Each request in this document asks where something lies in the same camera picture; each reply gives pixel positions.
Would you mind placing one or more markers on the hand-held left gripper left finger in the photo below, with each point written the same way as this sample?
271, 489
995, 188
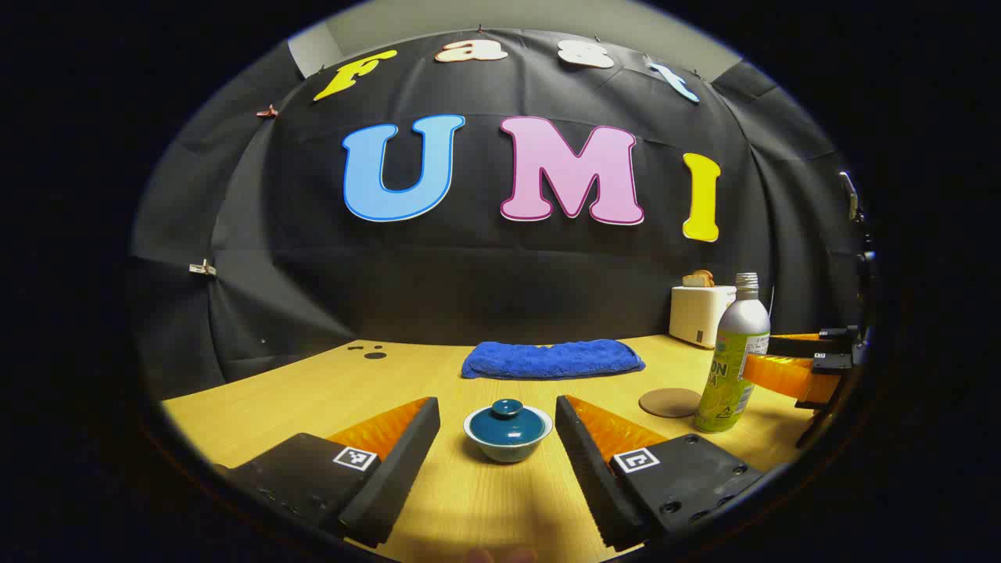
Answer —
395, 469

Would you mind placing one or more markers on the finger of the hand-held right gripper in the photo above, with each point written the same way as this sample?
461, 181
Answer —
782, 375
805, 346

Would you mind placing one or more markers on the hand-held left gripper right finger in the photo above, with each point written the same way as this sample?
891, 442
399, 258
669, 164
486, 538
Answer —
583, 469

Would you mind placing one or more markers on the silver green water bottle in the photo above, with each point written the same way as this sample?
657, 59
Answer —
739, 328

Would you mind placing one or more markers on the teal and white teacup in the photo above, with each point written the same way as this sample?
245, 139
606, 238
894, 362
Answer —
508, 452

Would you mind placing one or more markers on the teal teacup lid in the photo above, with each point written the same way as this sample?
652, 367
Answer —
507, 426

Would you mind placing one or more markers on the round cork coaster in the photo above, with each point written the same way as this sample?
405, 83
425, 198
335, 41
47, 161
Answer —
669, 403

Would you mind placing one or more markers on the white toaster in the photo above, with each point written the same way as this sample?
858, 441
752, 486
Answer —
696, 317

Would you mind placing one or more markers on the blue folded towel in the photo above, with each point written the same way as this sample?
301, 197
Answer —
547, 360

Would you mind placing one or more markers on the toast slices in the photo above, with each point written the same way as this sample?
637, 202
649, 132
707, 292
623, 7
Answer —
697, 278

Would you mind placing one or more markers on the black backdrop cloth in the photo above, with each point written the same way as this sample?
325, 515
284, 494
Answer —
469, 274

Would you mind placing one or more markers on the silver metal clip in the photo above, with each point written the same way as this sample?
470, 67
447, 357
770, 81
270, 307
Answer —
202, 268

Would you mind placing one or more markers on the red clip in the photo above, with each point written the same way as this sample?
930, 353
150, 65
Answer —
268, 112

